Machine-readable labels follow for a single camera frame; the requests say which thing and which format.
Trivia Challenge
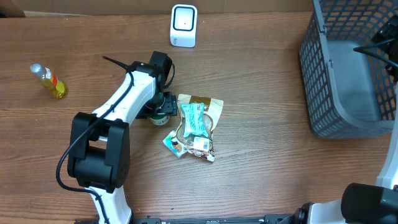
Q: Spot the green lid jar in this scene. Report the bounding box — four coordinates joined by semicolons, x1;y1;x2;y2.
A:
150;116;170;126

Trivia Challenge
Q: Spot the teal snack bar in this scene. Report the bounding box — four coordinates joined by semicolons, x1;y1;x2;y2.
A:
180;103;208;138

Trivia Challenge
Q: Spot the teal tissue pack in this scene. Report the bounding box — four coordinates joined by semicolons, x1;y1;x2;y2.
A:
163;131;188;158

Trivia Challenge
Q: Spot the brown snack packet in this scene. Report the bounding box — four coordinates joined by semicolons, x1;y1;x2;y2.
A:
176;94;224;144

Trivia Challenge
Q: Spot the white barcode snack packet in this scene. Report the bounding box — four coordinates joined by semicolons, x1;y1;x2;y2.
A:
187;136;215;162

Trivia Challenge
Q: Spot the yellow liquid bottle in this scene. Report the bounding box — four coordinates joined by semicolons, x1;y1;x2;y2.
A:
30;63;68;99

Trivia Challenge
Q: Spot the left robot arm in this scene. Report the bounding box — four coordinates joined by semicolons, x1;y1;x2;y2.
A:
56;51;177;223

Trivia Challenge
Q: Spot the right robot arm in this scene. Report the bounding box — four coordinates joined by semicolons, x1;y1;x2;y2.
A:
284;13;397;223

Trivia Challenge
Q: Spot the white barcode scanner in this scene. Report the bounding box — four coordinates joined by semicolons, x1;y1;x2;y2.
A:
170;4;198;48

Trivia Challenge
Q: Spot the grey plastic basket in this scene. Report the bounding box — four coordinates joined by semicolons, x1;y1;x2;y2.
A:
299;0;397;139

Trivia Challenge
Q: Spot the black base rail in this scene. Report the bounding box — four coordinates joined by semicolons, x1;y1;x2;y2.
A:
74;213;299;224

